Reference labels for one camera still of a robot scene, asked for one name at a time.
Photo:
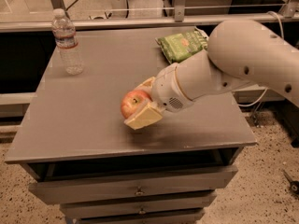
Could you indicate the bottom grey drawer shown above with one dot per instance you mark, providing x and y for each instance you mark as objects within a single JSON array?
[{"x": 165, "y": 217}]

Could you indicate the black tool on floor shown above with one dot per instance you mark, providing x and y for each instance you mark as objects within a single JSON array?
[{"x": 294, "y": 185}]

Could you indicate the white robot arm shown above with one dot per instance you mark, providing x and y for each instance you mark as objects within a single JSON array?
[{"x": 239, "y": 53}]

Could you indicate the green chip bag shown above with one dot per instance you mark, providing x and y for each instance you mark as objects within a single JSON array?
[{"x": 179, "y": 47}]

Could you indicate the clear plastic water bottle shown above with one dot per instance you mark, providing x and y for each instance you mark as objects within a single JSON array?
[{"x": 64, "y": 32}]

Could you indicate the middle grey drawer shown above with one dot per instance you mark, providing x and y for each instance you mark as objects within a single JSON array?
[{"x": 141, "y": 205}]

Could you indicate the grey drawer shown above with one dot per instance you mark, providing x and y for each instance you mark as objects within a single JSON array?
[
  {"x": 135, "y": 185},
  {"x": 165, "y": 217},
  {"x": 141, "y": 205}
]

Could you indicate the grey drawer cabinet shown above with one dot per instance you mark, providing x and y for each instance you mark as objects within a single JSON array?
[{"x": 73, "y": 128}]

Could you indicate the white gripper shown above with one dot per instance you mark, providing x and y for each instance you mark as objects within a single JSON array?
[{"x": 169, "y": 87}]

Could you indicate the grey metal railing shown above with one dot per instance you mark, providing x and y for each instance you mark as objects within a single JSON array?
[{"x": 32, "y": 26}]

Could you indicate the top grey drawer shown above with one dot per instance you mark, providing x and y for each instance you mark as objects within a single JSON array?
[{"x": 135, "y": 185}]

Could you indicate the red apple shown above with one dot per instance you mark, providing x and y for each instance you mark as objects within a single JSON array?
[{"x": 132, "y": 101}]

